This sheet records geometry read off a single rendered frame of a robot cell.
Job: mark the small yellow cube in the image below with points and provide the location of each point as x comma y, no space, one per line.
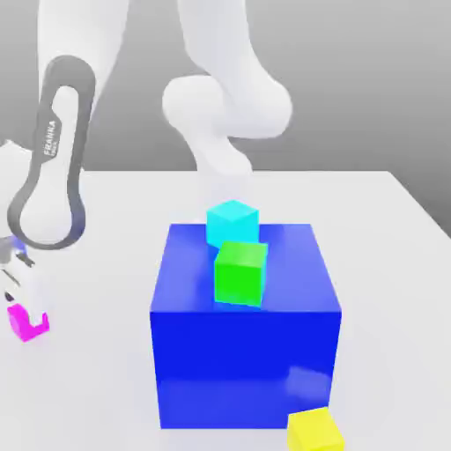
313,431

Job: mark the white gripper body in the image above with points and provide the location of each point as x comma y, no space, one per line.
24,287

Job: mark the large blue box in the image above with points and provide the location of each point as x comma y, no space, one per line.
243,359

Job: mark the small cyan cube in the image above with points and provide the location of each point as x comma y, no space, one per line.
229,222

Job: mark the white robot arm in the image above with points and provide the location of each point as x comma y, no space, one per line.
232,88

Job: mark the small green cube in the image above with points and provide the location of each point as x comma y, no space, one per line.
239,278

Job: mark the small magenta cube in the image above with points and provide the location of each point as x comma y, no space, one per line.
21,326

